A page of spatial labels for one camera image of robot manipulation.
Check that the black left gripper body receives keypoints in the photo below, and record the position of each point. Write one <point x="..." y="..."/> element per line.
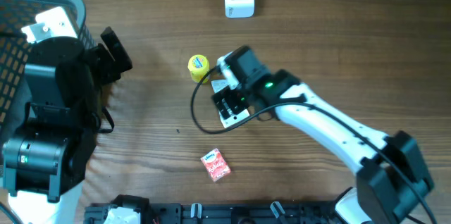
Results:
<point x="105" y="69"/>

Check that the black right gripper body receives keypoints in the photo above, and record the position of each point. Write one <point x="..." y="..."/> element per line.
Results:
<point x="237" y="98"/>

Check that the yellow lidded jar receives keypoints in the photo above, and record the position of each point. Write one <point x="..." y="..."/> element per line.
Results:
<point x="198" y="66"/>

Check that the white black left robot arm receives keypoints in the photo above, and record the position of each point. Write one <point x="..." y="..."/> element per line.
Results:
<point x="45" y="159"/>

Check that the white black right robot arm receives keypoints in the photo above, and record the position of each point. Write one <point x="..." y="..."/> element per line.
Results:
<point x="392" y="177"/>

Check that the red tissue pack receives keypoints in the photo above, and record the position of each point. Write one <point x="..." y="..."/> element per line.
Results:
<point x="215" y="165"/>

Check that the grey plastic shopping basket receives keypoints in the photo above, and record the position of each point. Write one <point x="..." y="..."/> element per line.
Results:
<point x="15" y="51"/>

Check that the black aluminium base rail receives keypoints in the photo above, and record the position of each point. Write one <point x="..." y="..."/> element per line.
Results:
<point x="132" y="209"/>

